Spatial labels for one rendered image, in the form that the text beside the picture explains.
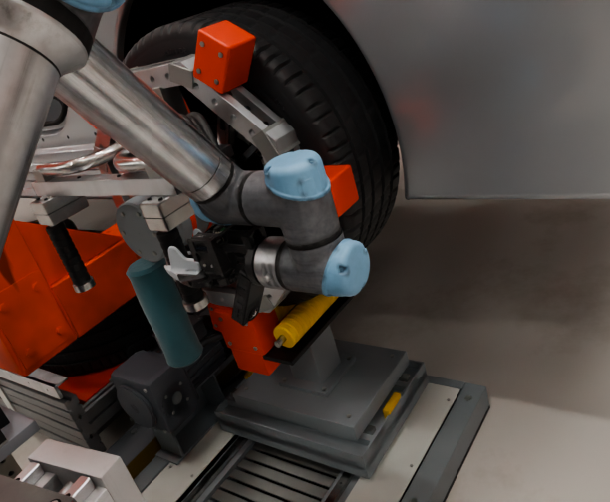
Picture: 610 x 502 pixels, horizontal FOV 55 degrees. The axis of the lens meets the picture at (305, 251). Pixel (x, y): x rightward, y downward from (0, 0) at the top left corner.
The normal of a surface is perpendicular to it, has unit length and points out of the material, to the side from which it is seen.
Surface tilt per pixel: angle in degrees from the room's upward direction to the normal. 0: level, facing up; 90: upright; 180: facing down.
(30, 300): 90
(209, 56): 90
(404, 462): 0
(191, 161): 104
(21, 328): 90
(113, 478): 90
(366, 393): 0
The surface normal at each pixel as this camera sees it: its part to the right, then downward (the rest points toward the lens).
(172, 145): 0.57, 0.44
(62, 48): 0.52, 0.81
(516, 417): -0.26, -0.87
